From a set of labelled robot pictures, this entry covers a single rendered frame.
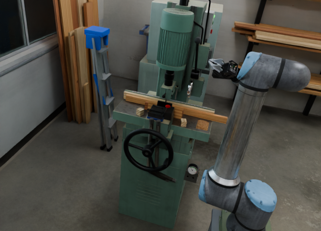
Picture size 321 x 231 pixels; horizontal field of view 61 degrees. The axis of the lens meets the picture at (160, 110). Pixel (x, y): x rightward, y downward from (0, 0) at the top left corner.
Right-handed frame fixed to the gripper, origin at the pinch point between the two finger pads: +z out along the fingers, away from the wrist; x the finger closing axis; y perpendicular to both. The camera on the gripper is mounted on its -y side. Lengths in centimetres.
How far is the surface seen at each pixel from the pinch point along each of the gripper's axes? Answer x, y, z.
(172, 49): -2.7, -12.8, 16.7
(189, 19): -16.5, -1.8, 17.5
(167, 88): 12.1, -28.9, 3.2
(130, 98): 20, -54, 14
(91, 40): -28, -107, 39
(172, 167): 55, -41, -23
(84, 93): -3, -180, 12
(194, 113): 20.1, -27.0, -19.0
